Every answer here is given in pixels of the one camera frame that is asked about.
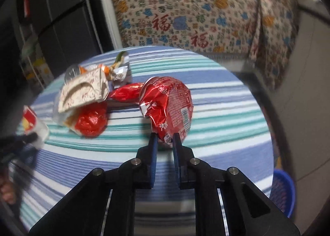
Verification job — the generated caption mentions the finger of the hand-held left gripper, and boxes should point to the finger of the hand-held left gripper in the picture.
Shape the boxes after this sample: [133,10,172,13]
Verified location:
[0,133,39,152]

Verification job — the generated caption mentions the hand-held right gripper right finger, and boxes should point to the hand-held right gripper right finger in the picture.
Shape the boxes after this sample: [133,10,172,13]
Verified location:
[172,133,301,236]

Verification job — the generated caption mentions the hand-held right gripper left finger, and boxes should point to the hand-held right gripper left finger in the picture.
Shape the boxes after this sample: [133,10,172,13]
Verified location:
[28,133,158,236]

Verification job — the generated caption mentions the white red packet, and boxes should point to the white red packet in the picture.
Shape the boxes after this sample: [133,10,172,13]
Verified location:
[22,106,50,147]

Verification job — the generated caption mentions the red instant noodle bowl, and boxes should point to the red instant noodle bowl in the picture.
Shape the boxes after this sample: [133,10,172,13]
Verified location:
[139,76,193,148]

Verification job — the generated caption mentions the blue plastic basket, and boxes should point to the blue plastic basket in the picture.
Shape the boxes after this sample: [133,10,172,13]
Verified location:
[268,169,296,218]

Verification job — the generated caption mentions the person's left hand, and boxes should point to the person's left hand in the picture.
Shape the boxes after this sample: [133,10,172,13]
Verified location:
[0,182,18,204]

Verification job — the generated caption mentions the red snack wrapper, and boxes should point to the red snack wrapper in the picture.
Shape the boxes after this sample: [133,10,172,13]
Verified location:
[108,83,145,104]

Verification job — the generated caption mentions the red plastic bag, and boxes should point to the red plastic bag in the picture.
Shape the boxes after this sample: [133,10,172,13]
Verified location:
[75,102,108,138]

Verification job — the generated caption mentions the yellow box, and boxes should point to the yellow box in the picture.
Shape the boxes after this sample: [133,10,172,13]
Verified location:
[33,58,52,82]

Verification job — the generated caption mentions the beige paper bag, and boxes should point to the beige paper bag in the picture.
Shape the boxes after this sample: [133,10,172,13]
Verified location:
[53,68,110,125]

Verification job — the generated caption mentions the crushed orange soda can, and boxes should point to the crushed orange soda can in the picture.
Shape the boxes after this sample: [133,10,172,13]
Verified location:
[64,64,88,82]

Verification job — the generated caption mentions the silver foil wrapper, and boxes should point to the silver foil wrapper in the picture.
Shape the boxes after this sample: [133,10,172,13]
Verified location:
[107,52,132,87]

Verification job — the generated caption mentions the dark grey refrigerator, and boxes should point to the dark grey refrigerator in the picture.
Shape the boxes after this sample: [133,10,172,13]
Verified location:
[26,0,104,79]

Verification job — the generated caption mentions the patterned cloth covered furniture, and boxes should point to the patterned cloth covered furniture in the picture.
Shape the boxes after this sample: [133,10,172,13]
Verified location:
[110,0,301,89]

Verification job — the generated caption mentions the white wire rack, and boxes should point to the white wire rack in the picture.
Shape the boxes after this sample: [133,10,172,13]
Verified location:
[18,19,54,89]

